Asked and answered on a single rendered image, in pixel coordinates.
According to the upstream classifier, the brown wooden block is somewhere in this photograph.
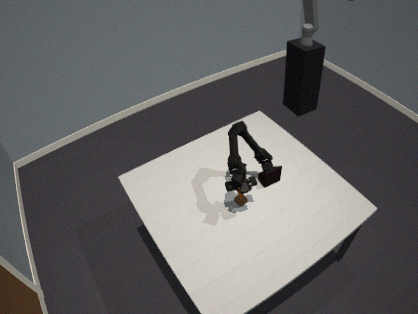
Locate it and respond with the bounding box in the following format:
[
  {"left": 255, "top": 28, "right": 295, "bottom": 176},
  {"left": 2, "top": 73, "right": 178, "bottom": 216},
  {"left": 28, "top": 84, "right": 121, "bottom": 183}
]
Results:
[{"left": 234, "top": 194, "right": 247, "bottom": 206}]

